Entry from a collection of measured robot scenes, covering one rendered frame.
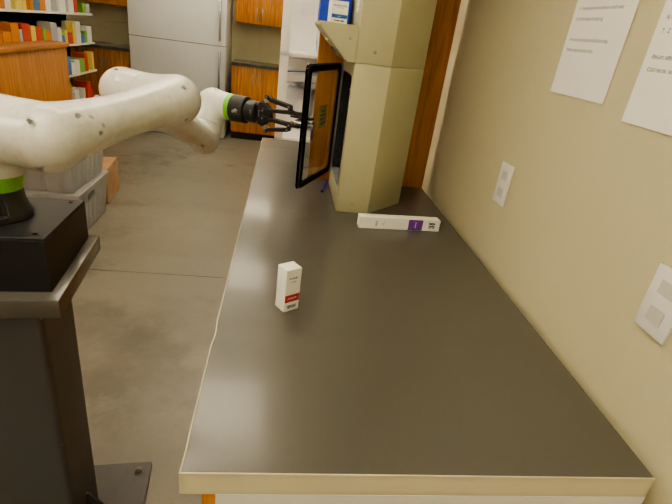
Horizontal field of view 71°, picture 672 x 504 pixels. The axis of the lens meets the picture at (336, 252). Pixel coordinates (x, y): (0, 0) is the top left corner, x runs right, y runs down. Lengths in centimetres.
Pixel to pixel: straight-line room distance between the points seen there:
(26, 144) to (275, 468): 69
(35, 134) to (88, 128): 10
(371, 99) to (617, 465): 112
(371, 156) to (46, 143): 94
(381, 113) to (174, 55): 517
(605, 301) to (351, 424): 54
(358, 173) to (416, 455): 101
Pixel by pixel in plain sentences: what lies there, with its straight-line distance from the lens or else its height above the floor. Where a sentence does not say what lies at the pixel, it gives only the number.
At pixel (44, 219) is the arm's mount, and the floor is 105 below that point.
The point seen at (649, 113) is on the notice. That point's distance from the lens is 101.
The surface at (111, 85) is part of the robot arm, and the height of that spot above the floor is 129.
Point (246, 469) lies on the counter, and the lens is 71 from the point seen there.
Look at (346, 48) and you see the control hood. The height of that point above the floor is 145.
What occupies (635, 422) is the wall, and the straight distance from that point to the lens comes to 99.
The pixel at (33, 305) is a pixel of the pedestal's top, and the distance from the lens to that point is 110.
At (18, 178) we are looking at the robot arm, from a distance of 116.
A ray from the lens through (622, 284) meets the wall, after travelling 100.
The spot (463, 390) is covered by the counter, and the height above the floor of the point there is 94.
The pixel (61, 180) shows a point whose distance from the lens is 350.
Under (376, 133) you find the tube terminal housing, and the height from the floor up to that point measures 121.
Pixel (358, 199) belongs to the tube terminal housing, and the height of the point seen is 99.
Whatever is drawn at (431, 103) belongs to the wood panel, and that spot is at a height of 128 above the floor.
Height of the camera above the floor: 149
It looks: 25 degrees down
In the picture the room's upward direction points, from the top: 8 degrees clockwise
